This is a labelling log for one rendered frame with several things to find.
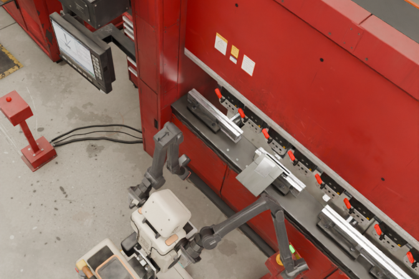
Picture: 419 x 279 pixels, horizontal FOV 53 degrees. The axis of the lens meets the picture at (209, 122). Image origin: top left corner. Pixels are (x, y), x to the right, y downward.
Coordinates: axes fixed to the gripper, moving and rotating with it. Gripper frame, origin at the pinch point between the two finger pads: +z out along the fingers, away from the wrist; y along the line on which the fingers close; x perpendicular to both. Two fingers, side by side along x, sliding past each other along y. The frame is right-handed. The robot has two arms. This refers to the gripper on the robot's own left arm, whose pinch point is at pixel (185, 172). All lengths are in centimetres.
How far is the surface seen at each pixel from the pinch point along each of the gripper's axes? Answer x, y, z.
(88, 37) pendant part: -21, 79, -57
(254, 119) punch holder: -54, -11, -5
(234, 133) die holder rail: -40.0, 2.0, 23.7
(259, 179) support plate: -29.3, -34.2, 14.4
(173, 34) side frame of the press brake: -57, 54, -36
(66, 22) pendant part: -18, 97, -58
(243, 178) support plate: -22.8, -26.9, 11.1
